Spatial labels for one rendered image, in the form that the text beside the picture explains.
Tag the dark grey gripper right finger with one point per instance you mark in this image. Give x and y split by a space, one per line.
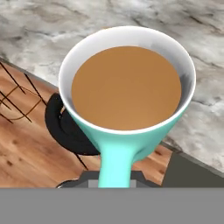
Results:
140 180

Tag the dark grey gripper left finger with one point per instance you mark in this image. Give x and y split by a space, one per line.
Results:
89 179

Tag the teal mug of coffee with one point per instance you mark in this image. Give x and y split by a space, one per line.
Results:
125 87

